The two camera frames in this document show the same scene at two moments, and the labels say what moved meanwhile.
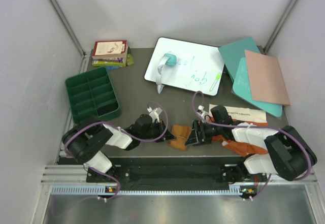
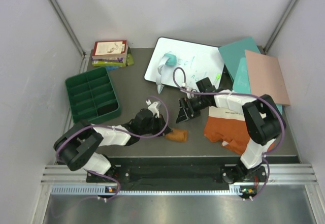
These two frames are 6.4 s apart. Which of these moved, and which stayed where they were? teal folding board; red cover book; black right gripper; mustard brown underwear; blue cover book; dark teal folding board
Moved: mustard brown underwear; black right gripper
Stayed: blue cover book; dark teal folding board; red cover book; teal folding board
